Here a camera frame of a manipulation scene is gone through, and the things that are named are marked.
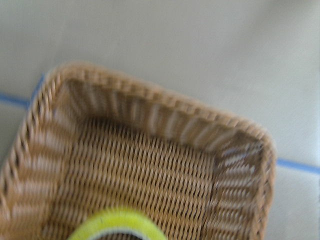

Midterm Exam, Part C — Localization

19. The yellow tape roll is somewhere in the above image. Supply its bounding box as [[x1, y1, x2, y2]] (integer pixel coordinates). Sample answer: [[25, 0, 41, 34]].
[[68, 208, 167, 240]]

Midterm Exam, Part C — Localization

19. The brown wicker basket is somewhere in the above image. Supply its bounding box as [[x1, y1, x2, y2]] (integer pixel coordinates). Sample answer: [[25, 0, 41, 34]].
[[0, 63, 276, 240]]

